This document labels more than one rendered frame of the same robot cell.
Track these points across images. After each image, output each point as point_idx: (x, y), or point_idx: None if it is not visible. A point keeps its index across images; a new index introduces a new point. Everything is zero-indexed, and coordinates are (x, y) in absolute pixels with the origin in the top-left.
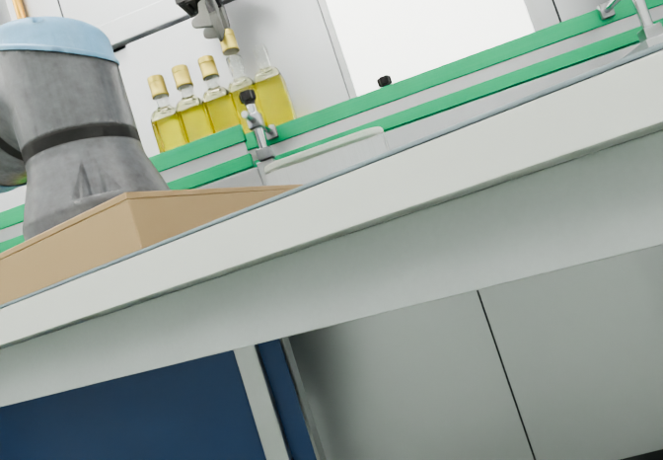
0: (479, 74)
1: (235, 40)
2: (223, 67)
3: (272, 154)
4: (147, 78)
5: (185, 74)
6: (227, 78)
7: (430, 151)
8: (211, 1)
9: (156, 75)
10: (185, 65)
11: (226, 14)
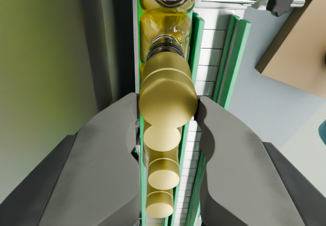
0: None
1: (176, 62)
2: (10, 149)
3: None
4: (169, 215)
5: (173, 154)
6: (29, 125)
7: None
8: (301, 175)
9: (171, 204)
10: (168, 168)
11: (34, 195)
